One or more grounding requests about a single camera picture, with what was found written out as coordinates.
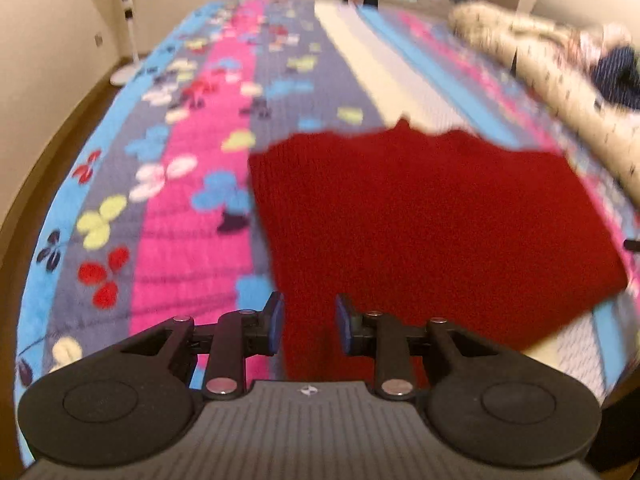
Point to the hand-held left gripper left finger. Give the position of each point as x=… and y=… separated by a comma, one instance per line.
x=276, y=323

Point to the dark blue dotted garment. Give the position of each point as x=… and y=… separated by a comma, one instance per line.
x=620, y=76

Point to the striped floral bedsheet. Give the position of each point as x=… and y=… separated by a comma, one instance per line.
x=190, y=240

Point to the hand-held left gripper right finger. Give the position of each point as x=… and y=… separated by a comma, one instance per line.
x=343, y=328

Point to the white standing fan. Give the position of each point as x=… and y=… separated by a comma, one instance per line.
x=125, y=74

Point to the red knit sweater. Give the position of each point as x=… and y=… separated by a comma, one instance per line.
x=425, y=220

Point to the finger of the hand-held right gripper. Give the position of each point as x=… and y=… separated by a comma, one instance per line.
x=634, y=245

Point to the cream star print quilt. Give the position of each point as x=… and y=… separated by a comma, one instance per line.
x=550, y=70

